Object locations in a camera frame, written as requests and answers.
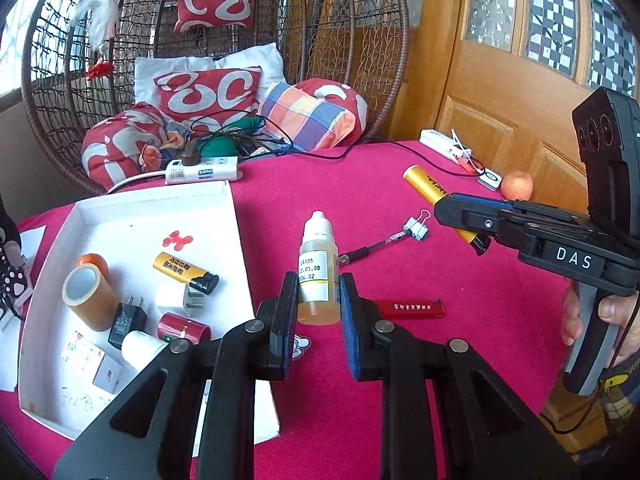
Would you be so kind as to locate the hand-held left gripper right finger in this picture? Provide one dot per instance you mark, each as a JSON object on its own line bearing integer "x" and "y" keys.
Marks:
{"x": 350, "y": 330}

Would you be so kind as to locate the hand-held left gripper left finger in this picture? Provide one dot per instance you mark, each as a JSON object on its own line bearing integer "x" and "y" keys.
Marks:
{"x": 287, "y": 327}

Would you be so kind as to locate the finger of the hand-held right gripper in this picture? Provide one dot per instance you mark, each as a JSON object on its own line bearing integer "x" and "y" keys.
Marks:
{"x": 500, "y": 204}
{"x": 470, "y": 219}

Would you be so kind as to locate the yellow lighter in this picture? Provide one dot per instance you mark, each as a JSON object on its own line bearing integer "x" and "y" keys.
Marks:
{"x": 180, "y": 270}
{"x": 425, "y": 185}

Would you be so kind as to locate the small dropper bottle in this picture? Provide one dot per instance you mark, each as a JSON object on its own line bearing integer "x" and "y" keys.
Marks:
{"x": 318, "y": 270}

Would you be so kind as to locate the small red can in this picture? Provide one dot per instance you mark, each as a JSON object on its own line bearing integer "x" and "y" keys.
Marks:
{"x": 182, "y": 329}

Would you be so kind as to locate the white charger plug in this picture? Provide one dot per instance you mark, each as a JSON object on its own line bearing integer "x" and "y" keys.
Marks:
{"x": 172, "y": 300}

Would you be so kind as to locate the white cardboard tray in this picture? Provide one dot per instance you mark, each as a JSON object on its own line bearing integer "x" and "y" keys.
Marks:
{"x": 125, "y": 225}

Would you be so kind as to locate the brown tape roll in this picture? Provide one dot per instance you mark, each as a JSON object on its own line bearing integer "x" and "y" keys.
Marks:
{"x": 92, "y": 305}

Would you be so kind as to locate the small white printed box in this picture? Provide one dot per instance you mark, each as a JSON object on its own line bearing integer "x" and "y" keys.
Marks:
{"x": 85, "y": 360}

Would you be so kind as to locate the small orange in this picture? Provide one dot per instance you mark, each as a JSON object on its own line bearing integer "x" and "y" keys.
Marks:
{"x": 92, "y": 262}

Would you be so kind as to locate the person's right hand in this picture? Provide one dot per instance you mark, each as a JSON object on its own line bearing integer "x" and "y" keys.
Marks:
{"x": 620, "y": 309}

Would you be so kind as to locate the small cartoon sticker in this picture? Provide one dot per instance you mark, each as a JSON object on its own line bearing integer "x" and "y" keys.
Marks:
{"x": 301, "y": 345}

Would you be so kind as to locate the apple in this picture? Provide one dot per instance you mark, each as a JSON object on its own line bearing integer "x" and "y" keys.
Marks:
{"x": 517, "y": 186}

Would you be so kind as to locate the small white device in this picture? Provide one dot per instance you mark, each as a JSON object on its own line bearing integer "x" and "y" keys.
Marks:
{"x": 490, "y": 180}

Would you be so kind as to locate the small red tool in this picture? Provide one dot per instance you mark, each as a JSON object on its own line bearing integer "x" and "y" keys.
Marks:
{"x": 467, "y": 164}

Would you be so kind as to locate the pastel binder clip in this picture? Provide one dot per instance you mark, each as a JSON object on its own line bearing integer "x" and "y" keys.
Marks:
{"x": 417, "y": 227}

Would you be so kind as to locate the red lighter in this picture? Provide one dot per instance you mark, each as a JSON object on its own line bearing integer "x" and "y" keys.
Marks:
{"x": 407, "y": 308}

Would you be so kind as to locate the black pen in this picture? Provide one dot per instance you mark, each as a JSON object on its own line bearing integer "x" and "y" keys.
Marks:
{"x": 370, "y": 249}

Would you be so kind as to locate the long white box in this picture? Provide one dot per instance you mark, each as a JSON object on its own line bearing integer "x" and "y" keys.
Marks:
{"x": 437, "y": 140}

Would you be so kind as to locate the wooden door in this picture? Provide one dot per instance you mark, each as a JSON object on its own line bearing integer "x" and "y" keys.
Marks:
{"x": 475, "y": 85}

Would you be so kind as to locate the white pill bottle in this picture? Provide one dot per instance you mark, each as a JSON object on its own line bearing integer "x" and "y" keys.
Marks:
{"x": 142, "y": 352}

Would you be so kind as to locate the black charger plug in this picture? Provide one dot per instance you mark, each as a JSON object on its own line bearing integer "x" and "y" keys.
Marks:
{"x": 127, "y": 322}

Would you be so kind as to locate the red patterned bolster cushion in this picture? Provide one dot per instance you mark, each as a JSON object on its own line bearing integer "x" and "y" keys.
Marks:
{"x": 350, "y": 100}

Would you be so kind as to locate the white power strip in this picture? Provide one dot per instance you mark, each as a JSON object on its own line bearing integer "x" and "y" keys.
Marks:
{"x": 215, "y": 170}

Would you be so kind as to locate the green cloth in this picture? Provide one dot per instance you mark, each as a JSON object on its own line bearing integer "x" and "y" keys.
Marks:
{"x": 220, "y": 146}

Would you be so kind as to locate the plaid pillow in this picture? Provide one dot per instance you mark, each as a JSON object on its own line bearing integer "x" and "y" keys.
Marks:
{"x": 305, "y": 117}

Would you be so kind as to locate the wicker hanging chair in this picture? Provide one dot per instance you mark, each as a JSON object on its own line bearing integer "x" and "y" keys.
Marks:
{"x": 350, "y": 35}

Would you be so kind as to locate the square red patterned cushion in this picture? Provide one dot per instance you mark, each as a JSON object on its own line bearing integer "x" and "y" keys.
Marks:
{"x": 210, "y": 92}

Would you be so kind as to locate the round red patterned cushion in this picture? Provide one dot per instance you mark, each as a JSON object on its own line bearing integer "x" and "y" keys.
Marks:
{"x": 112, "y": 152}

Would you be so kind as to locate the red hanging ornament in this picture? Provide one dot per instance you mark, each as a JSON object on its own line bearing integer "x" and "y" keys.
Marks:
{"x": 98, "y": 69}

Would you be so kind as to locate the small red patterned pillow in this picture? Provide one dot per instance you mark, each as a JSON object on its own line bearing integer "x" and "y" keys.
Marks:
{"x": 215, "y": 7}

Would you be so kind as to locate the white feather ornament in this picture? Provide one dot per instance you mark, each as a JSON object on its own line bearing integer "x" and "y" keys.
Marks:
{"x": 100, "y": 15}

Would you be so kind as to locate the window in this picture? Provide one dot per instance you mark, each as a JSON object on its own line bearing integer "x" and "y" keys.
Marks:
{"x": 12, "y": 45}

